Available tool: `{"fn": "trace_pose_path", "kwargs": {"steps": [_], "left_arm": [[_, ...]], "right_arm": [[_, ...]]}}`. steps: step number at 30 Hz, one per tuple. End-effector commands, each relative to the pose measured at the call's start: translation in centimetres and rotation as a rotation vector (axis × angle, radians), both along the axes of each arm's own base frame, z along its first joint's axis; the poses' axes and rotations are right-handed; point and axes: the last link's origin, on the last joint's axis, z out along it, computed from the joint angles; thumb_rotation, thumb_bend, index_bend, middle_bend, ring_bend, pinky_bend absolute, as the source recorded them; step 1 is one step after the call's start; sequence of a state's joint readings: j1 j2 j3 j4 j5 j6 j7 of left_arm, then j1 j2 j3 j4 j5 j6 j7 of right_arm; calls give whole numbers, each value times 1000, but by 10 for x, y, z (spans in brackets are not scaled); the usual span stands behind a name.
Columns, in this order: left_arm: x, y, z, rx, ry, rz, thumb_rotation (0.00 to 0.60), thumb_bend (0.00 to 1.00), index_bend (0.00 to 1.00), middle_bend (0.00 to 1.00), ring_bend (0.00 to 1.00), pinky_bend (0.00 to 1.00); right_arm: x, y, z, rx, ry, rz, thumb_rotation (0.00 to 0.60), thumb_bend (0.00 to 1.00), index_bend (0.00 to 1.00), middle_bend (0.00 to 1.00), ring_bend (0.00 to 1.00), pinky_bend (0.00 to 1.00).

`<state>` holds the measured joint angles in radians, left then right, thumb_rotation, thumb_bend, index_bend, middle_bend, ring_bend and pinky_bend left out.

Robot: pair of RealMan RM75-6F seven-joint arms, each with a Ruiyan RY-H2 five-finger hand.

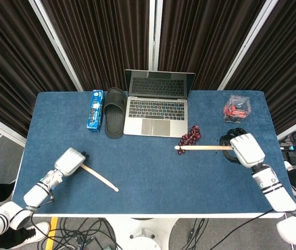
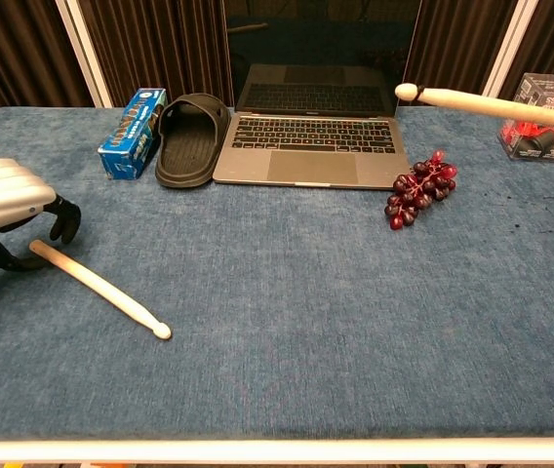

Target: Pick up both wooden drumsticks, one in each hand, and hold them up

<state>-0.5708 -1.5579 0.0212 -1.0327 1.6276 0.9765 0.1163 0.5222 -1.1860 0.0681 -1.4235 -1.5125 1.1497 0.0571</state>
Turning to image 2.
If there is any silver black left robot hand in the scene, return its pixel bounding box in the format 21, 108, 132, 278
0, 157, 83, 273

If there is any white drumstick with black band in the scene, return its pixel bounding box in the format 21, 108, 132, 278
394, 82, 554, 131

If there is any plain white drumstick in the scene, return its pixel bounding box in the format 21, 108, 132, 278
28, 238, 173, 340

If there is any clear box with red print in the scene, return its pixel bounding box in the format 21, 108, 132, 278
496, 72, 554, 164

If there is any blue cardboard wrap box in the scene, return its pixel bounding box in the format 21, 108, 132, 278
97, 87, 170, 181

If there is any dark red grape bunch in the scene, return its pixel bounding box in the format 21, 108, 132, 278
383, 149, 458, 232

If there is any black rubber slipper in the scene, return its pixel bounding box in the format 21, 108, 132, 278
154, 93, 232, 189

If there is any grey open laptop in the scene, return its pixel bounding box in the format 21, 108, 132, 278
212, 0, 424, 191

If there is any blue fabric table cover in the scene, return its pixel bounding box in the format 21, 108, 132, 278
0, 105, 554, 443

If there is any white frame post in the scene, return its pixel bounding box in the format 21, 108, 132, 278
55, 0, 113, 109
476, 0, 540, 101

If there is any white table edge rail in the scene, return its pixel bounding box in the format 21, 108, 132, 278
0, 438, 554, 465

